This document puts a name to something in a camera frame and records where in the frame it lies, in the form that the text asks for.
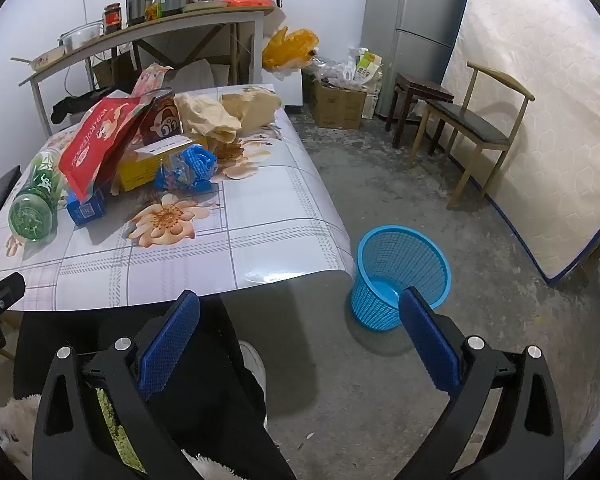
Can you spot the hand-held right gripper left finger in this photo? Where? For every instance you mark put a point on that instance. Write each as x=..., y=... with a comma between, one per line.
x=167, y=340

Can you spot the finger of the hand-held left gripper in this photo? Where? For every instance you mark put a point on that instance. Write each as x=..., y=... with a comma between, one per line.
x=5, y=292

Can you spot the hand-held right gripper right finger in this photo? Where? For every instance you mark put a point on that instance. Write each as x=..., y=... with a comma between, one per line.
x=430, y=340

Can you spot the green plastic bottle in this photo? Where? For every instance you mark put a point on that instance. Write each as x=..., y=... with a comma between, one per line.
x=35, y=205

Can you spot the blue mesh wastebasket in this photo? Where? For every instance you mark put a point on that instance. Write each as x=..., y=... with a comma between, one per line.
x=405, y=250

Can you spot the small blue box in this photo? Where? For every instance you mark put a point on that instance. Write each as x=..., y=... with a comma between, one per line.
x=87, y=207

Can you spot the yellow cardboard box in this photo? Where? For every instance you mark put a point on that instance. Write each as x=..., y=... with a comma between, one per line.
x=135, y=172

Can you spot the blue plastic bag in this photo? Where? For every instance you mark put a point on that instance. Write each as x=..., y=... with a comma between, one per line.
x=195, y=165

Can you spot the red snack bag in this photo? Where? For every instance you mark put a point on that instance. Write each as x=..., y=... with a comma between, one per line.
x=100, y=140

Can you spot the brown cartoon can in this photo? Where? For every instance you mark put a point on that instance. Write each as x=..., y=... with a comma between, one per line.
x=162, y=120

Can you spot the beige cloth rag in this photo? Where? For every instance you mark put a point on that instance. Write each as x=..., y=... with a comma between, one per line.
x=205, y=115

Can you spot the beige paper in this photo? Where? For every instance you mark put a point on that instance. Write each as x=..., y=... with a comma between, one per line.
x=255, y=105

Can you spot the pink printed plastic bag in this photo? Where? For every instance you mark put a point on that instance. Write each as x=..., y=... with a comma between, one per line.
x=152, y=80

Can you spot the fluffy green white robe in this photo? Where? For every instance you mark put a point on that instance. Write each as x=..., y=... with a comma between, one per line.
x=15, y=425

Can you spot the person's white shoe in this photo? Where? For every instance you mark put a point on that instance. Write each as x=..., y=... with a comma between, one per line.
x=254, y=365

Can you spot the black seat wooden chair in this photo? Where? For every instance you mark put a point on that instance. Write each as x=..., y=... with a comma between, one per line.
x=0, y=195

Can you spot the floral tablecloth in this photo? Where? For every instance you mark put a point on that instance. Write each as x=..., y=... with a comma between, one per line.
x=205, y=240

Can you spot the black cloth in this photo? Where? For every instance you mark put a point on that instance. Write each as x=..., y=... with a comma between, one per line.
x=70, y=105

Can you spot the wooden chair with dark seat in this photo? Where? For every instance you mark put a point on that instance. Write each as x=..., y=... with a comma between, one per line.
x=470, y=120

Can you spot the floral serving dish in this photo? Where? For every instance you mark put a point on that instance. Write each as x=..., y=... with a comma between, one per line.
x=45, y=59

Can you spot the small cardboard box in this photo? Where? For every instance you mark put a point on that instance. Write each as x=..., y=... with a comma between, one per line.
x=112, y=75

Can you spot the dark wooden stool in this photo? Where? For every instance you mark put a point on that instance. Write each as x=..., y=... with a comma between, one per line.
x=422, y=87

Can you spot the large cardboard box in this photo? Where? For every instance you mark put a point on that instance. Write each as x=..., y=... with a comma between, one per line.
x=335, y=105

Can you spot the white mattress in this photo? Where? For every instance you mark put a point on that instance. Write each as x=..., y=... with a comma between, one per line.
x=540, y=110

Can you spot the white sack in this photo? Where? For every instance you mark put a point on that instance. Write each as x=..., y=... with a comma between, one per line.
x=195, y=75

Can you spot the glass pot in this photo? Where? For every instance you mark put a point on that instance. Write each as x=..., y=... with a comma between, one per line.
x=80, y=35

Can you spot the white cabinet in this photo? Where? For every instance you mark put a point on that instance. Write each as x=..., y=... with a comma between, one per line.
x=287, y=90

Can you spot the green white package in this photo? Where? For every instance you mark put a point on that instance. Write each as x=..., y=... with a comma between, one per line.
x=367, y=67

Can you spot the clear plastic bags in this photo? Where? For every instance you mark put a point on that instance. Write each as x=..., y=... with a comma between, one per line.
x=332, y=75

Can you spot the dark jar with red lid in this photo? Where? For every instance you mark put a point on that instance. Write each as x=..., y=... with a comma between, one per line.
x=112, y=20

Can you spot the yellow plastic bag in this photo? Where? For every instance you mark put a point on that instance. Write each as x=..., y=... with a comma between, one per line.
x=285, y=50

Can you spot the jar with yellow contents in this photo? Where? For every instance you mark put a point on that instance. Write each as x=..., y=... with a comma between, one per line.
x=152, y=9

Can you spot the grey side table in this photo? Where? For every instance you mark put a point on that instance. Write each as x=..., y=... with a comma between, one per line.
x=180, y=17

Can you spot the grey refrigerator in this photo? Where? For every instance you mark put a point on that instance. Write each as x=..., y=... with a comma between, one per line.
x=415, y=10

